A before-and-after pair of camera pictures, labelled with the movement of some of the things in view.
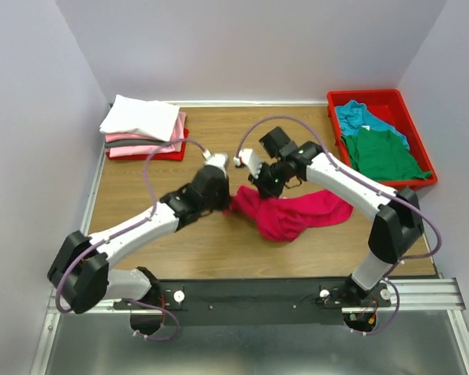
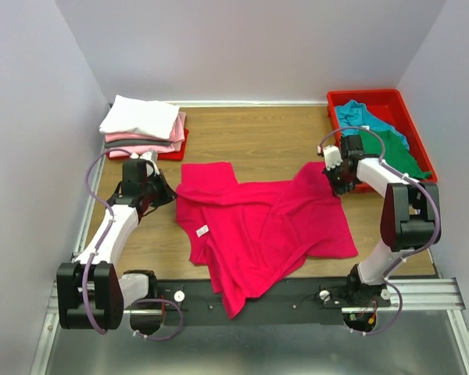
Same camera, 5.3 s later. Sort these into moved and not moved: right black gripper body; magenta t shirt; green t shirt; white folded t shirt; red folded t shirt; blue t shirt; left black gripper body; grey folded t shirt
Moved: left black gripper body; magenta t shirt; right black gripper body
Not moved: grey folded t shirt; blue t shirt; red folded t shirt; green t shirt; white folded t shirt
